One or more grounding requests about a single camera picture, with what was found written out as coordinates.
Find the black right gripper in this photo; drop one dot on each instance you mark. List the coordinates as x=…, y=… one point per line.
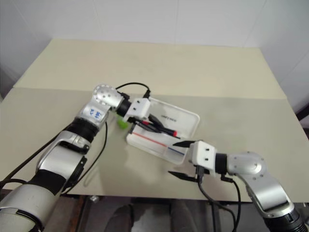
x=202, y=171

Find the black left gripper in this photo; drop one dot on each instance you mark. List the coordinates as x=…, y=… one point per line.
x=137, y=119

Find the black marker with red cap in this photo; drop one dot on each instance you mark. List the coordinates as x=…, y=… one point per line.
x=170, y=131

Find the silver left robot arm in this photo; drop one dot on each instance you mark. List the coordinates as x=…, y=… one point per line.
x=60, y=157

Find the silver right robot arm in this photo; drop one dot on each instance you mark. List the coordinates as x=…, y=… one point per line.
x=256, y=176

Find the clear white pencil case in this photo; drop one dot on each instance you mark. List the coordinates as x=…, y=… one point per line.
x=173, y=125

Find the green marker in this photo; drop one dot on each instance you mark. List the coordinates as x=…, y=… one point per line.
x=122, y=124

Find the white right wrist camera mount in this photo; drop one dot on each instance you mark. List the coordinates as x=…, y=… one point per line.
x=202, y=154

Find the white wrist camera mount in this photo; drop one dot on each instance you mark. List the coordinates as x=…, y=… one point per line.
x=139, y=107
x=202, y=154

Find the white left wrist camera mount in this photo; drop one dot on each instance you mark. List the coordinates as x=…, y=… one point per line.
x=139, y=107

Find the metal table frame bracket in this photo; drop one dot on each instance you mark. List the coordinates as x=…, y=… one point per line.
x=93, y=198

